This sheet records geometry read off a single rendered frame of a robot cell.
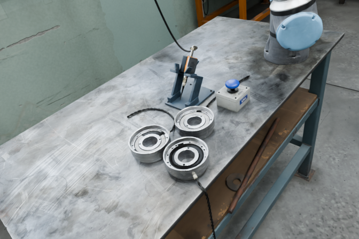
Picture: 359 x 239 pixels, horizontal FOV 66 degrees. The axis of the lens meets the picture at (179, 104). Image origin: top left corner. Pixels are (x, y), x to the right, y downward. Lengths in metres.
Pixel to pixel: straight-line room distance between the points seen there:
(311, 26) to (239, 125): 0.32
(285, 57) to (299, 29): 0.20
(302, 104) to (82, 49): 1.68
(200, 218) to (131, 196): 0.29
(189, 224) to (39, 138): 0.51
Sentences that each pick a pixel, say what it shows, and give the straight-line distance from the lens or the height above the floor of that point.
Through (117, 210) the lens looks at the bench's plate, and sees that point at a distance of 0.64.
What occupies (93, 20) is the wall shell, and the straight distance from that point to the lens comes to 2.34.
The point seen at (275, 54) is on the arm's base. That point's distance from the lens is 1.01.
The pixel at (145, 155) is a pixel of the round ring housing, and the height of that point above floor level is 0.84.
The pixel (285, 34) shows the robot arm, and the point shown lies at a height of 0.97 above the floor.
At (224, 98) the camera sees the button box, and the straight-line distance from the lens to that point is 0.79.
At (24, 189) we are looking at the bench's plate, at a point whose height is 0.80.
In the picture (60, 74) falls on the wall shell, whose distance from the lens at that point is 2.28.
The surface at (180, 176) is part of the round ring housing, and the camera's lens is 0.62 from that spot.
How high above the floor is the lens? 1.30
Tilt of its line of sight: 36 degrees down
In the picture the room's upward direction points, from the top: 11 degrees counter-clockwise
